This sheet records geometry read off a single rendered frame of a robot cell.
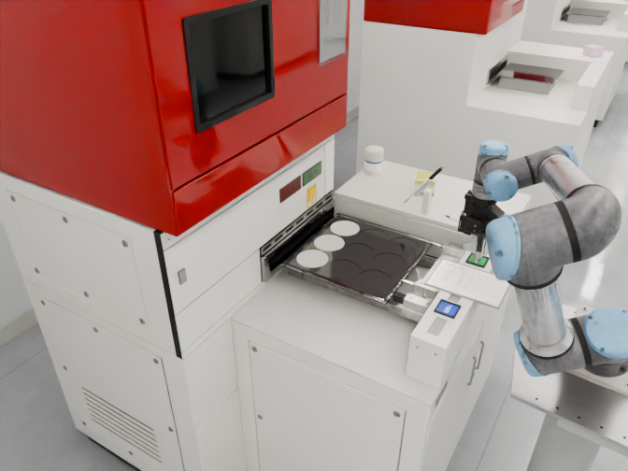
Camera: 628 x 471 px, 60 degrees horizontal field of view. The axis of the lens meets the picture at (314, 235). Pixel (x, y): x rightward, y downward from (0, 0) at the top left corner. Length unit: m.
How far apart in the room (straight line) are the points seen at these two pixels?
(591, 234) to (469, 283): 0.60
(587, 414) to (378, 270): 0.67
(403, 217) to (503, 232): 0.89
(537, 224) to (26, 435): 2.19
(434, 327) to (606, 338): 0.38
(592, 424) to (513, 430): 1.04
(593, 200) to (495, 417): 1.61
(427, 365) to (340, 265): 0.45
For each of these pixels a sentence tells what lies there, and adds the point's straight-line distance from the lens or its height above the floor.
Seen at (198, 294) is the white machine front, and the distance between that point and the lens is 1.49.
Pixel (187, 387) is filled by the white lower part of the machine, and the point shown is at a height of 0.71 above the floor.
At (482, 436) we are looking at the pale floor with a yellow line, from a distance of 2.48.
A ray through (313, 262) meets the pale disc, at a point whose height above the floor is 0.90.
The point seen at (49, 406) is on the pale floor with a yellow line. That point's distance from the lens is 2.73.
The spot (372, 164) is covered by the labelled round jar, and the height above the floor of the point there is 1.01.
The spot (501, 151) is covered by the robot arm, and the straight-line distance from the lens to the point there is 1.50.
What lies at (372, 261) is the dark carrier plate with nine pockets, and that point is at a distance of 1.74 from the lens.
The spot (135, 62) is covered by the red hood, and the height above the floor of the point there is 1.61.
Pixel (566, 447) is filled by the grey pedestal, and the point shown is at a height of 0.57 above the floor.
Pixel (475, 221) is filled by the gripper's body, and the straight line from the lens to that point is 1.59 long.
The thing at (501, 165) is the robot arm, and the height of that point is 1.31.
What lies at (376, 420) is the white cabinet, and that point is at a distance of 1.57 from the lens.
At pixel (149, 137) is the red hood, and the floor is 1.46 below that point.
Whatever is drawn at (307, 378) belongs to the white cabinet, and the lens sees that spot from 1.60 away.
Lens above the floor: 1.89
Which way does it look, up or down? 32 degrees down
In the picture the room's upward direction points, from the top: straight up
